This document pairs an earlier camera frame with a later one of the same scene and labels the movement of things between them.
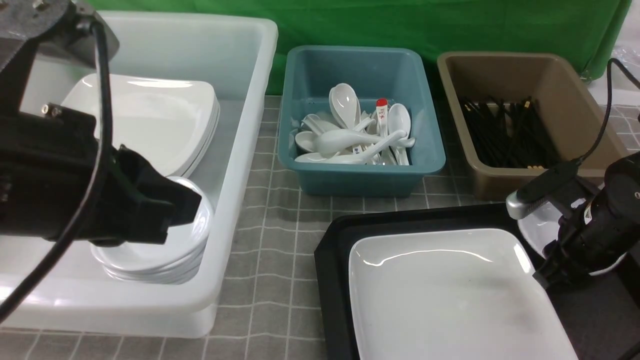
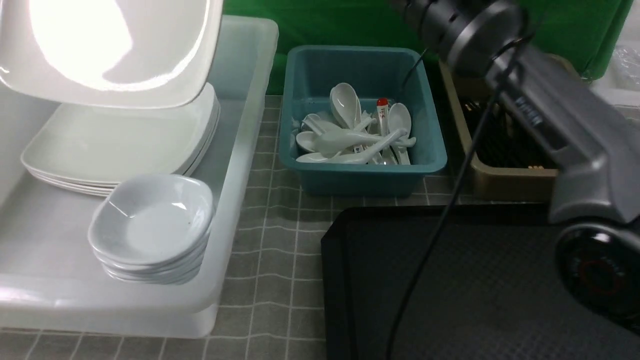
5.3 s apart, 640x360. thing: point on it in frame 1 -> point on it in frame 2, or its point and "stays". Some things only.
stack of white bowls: (179, 260) stays
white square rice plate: (453, 294) -> (124, 54)
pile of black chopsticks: (509, 134) stays
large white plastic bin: (230, 52) stays
